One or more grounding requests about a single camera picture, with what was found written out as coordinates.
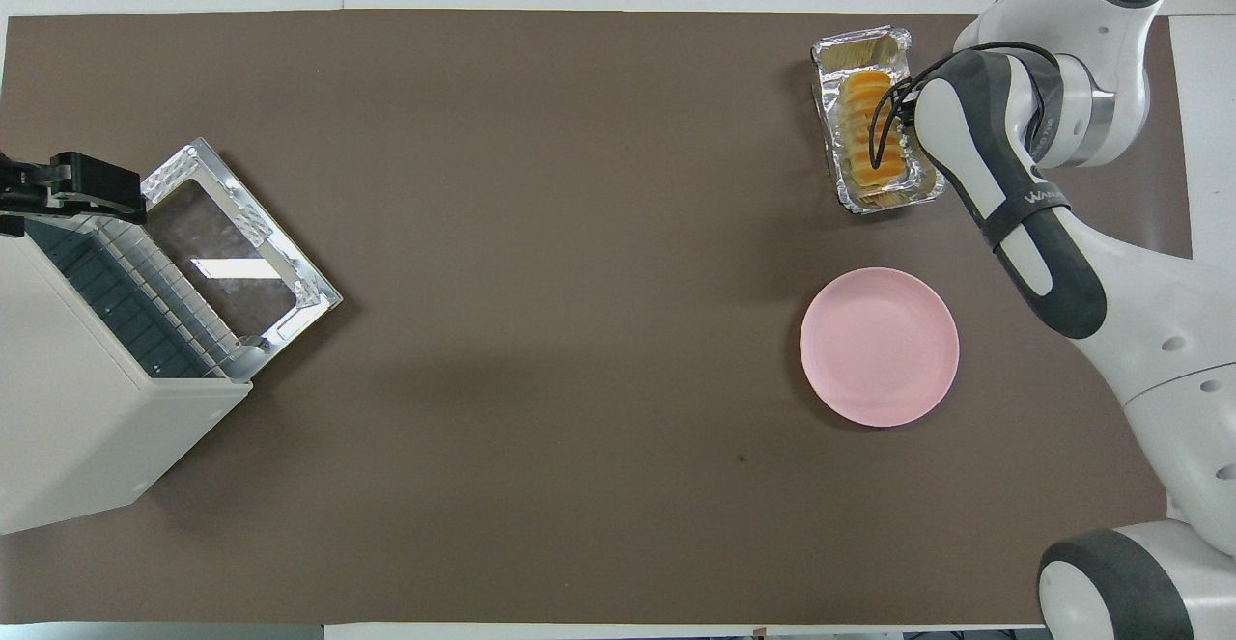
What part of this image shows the silver foil baking tray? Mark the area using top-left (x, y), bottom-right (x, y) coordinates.
top-left (809, 26), bottom-right (947, 215)

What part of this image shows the white toaster oven body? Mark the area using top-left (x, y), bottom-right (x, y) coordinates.
top-left (0, 210), bottom-right (254, 535)

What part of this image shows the pink round plate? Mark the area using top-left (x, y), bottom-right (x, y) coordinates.
top-left (799, 267), bottom-right (961, 428)

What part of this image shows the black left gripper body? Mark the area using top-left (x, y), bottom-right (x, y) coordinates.
top-left (0, 151), bottom-right (54, 237)

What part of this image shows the glass toaster oven door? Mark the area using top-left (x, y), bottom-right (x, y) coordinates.
top-left (140, 137), bottom-right (344, 382)

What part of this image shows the metal oven wire rack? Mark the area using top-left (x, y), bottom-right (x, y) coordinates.
top-left (24, 218), bottom-right (242, 380)

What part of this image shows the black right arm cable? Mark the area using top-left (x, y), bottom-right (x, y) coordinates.
top-left (869, 40), bottom-right (1065, 174)

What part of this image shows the brown paper table mat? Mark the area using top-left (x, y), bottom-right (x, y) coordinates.
top-left (0, 9), bottom-right (1198, 626)

